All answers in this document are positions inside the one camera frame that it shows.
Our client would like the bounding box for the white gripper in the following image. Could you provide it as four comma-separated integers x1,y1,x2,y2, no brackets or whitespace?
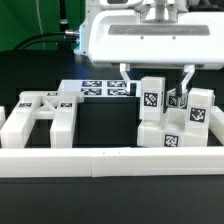
88,0,224,98

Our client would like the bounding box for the white chair seat part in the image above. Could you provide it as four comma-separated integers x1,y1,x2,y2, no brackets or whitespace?
137,107,210,148

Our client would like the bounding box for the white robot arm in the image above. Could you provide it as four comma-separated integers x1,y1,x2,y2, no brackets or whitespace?
75,0,224,95

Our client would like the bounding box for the tagged white cube nut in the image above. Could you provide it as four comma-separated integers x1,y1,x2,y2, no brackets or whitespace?
166,89,188,108

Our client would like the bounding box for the white right fence piece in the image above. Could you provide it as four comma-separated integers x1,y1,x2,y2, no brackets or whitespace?
209,106,224,146

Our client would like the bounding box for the white fence piece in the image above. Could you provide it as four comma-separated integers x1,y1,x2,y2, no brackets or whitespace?
209,106,224,146
0,106,5,130

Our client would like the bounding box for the white left fence piece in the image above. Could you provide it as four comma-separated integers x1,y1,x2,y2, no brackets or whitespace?
0,106,5,130

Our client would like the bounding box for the white marker base plate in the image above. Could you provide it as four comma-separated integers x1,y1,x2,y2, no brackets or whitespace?
57,79,143,99

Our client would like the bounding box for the white front fence rail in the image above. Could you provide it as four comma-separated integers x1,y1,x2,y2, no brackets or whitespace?
0,147,224,178

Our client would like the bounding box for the black cable with connector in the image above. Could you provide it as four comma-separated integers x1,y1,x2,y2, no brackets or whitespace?
13,29,81,51

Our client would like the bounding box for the white chair back frame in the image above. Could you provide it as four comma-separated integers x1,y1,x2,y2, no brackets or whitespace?
0,91,84,149

